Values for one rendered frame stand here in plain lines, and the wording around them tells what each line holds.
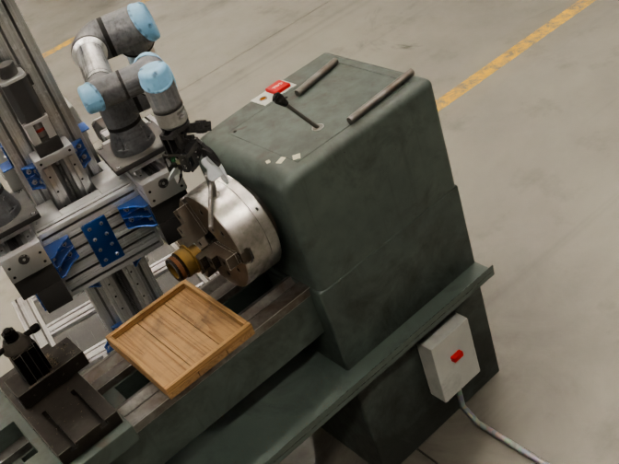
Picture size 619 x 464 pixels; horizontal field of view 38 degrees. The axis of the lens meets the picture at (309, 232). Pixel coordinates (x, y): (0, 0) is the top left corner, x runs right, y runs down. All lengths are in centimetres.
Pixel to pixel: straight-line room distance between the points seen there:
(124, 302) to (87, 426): 107
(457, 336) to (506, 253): 98
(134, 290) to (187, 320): 74
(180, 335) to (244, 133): 63
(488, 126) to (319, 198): 241
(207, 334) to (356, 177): 62
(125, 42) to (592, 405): 196
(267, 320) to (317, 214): 34
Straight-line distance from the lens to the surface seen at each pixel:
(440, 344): 294
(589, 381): 334
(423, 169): 271
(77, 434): 237
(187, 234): 253
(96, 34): 256
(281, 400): 279
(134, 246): 313
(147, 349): 263
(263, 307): 263
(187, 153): 218
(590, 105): 478
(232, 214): 243
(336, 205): 250
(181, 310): 270
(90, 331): 399
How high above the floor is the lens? 248
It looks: 35 degrees down
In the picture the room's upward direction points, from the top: 20 degrees counter-clockwise
